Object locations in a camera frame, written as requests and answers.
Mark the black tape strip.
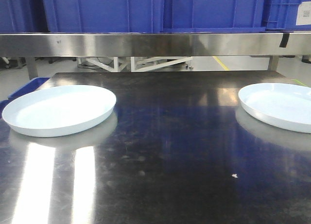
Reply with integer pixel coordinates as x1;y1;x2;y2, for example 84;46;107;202
279;32;290;48

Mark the blue plastic crate centre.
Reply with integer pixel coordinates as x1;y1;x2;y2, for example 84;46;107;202
43;0;264;34

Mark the stainless steel shelf rail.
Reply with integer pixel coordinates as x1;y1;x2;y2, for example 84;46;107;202
0;31;311;57

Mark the blue plastic crate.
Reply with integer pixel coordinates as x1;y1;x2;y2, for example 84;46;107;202
0;0;48;33
262;0;311;31
43;0;264;34

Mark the right steel shelf leg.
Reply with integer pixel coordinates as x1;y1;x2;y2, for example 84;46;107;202
267;55;279;71

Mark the blue bin beside table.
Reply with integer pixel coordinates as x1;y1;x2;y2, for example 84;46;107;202
0;77;49;114

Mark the light blue plate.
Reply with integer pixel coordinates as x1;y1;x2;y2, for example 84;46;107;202
2;85;117;138
238;83;311;134

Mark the blue plastic crate left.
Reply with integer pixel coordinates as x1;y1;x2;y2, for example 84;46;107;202
0;0;48;33

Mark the steel shelf leg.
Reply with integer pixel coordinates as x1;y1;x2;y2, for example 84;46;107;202
25;57;38;80
267;55;279;71

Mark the white metal frame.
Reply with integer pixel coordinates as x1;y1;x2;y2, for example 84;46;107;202
77;56;193;72

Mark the blue plastic crate right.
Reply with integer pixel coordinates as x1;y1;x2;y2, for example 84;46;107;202
262;0;311;31

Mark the left steel shelf leg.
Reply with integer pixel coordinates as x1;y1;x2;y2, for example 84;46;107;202
25;57;38;80

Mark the white paper label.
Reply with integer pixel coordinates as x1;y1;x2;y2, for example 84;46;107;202
296;1;311;26

